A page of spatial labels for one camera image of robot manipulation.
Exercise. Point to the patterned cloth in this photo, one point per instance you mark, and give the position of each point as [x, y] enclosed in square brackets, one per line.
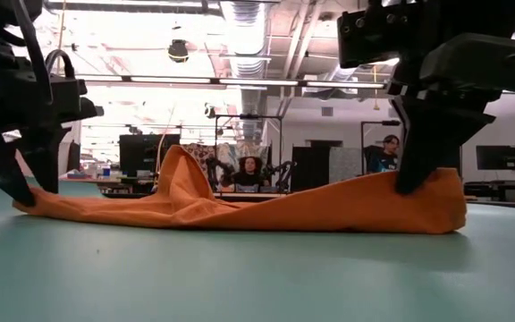
[204, 154]

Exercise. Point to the black metal rig frame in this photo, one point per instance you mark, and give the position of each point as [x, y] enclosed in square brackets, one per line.
[248, 116]
[390, 122]

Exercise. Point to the black desk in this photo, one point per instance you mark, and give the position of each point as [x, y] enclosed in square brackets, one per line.
[494, 188]

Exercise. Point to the orange towel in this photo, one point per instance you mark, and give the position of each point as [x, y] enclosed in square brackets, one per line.
[284, 210]

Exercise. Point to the green table mat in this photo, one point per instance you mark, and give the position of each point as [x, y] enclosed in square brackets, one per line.
[239, 277]

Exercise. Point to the black monitor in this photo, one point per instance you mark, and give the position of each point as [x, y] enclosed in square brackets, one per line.
[143, 154]
[496, 157]

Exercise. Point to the ceiling light strip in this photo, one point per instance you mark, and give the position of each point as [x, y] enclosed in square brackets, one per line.
[172, 79]

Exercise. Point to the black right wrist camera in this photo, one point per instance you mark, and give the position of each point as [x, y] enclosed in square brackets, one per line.
[369, 36]

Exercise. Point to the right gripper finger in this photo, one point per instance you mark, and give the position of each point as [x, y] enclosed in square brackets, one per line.
[432, 143]

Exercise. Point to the black ceiling dome camera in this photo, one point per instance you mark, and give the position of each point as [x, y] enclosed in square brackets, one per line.
[178, 50]

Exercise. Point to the silver ventilation duct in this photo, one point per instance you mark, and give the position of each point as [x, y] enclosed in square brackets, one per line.
[246, 27]

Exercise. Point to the black background robot arm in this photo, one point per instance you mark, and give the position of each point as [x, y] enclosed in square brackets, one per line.
[284, 172]
[215, 170]

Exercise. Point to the person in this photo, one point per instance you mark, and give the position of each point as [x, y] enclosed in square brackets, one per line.
[249, 179]
[385, 162]

